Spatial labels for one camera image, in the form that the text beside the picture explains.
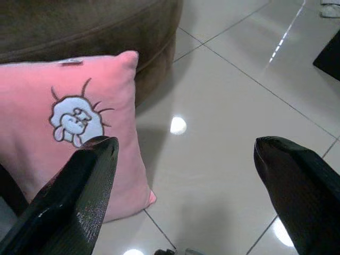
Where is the brown fabric sofa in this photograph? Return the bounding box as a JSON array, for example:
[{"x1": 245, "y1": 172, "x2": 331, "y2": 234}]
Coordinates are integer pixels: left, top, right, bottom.
[{"x1": 0, "y1": 0, "x2": 184, "y2": 108}]

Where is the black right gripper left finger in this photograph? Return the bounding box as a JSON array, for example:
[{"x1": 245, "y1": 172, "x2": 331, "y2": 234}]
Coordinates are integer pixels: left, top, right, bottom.
[{"x1": 0, "y1": 135, "x2": 120, "y2": 255}]

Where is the white shoe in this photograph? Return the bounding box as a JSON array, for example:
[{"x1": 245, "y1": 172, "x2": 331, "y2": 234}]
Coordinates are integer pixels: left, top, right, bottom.
[{"x1": 319, "y1": 0, "x2": 340, "y2": 19}]

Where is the black furniture corner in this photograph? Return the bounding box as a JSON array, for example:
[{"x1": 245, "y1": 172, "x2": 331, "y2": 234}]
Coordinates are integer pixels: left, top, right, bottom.
[{"x1": 312, "y1": 39, "x2": 340, "y2": 82}]

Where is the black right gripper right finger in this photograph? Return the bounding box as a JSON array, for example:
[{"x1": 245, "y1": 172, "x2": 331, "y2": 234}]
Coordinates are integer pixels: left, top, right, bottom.
[{"x1": 253, "y1": 136, "x2": 340, "y2": 255}]

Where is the pink pillow with sheep print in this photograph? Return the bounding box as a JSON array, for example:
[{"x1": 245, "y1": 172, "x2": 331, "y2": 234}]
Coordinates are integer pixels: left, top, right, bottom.
[{"x1": 0, "y1": 50, "x2": 157, "y2": 224}]

